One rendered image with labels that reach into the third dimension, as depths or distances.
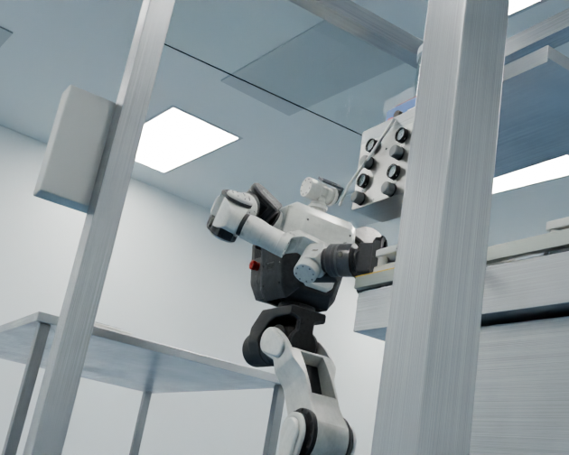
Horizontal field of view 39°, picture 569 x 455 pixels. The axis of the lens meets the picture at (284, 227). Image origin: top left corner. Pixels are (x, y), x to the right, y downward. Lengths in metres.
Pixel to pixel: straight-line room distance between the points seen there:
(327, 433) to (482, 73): 1.51
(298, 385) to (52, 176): 0.93
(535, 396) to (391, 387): 0.88
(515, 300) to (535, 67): 0.49
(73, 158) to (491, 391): 1.01
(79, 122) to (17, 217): 4.99
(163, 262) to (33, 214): 1.25
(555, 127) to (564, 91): 0.17
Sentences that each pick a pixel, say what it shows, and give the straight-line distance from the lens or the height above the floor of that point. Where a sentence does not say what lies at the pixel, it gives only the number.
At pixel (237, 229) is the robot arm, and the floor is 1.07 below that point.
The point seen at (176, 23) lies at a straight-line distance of 2.04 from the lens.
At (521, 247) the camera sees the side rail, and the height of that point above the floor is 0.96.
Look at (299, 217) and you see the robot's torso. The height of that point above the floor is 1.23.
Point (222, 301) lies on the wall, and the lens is 7.56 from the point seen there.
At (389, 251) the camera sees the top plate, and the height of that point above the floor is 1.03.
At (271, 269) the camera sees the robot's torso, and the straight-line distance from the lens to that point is 2.47.
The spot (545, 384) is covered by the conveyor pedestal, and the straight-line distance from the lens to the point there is 1.57.
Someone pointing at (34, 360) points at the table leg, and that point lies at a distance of 2.96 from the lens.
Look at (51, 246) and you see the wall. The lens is 6.87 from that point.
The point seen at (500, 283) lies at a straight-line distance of 1.64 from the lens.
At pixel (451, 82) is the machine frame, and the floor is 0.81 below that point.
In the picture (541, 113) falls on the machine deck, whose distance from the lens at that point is 1.95.
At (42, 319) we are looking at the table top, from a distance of 2.95.
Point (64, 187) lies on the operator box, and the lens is 1.80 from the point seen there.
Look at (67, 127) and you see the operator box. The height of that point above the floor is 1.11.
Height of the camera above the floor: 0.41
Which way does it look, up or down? 19 degrees up
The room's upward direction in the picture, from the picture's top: 10 degrees clockwise
